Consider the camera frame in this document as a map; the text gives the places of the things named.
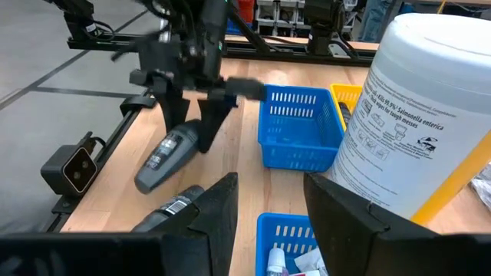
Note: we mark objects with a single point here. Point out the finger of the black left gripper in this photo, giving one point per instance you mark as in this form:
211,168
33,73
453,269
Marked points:
215,119
174,109

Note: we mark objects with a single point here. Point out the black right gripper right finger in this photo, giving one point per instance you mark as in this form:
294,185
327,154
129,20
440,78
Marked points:
353,245

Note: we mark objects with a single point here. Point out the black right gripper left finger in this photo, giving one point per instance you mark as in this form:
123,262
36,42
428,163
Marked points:
207,230

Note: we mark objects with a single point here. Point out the gray body wash bottle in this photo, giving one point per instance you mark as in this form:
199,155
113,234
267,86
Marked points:
169,211
165,161

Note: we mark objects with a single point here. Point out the white tube red blue print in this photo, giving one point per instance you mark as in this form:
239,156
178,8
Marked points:
305,273

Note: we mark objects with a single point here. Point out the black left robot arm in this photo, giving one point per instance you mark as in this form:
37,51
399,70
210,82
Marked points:
215,38

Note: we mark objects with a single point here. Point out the blue plastic slotted basket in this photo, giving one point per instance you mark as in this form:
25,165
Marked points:
299,153
268,230

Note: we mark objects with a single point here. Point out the black background robot station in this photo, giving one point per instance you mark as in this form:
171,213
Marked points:
78,23

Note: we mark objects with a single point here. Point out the background shelving with red bins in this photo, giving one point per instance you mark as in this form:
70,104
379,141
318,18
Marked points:
280,15

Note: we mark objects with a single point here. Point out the yellow plastic slotted basket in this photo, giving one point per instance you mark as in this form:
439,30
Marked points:
339,92

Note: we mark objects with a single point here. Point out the white wipes canister yellow label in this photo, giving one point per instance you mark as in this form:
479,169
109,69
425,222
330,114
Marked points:
414,115

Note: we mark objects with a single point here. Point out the person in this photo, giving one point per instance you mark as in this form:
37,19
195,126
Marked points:
374,19

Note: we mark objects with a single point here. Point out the black frame clamp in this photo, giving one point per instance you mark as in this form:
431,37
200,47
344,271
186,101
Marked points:
138,102

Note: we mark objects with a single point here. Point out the black aluminium table frame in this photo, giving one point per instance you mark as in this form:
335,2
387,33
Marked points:
291,57

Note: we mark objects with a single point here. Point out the black table-level camera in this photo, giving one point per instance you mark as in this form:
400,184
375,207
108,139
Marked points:
73,168

